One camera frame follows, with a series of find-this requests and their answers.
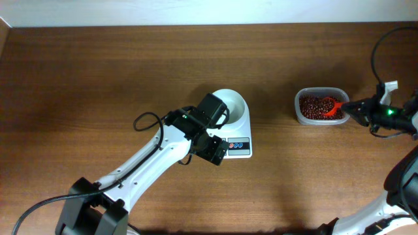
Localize red plastic scoop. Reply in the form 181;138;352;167
323;97;344;117

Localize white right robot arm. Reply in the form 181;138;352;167
312;84;417;235

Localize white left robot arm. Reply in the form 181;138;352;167
55;93;229;234

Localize white digital kitchen scale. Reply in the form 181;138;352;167
207;109;252;159

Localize white metal bowl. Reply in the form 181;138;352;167
213;89;248;126

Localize red adzuki beans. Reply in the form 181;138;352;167
298;95;344;120

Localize clear plastic container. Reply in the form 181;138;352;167
295;87;349;125

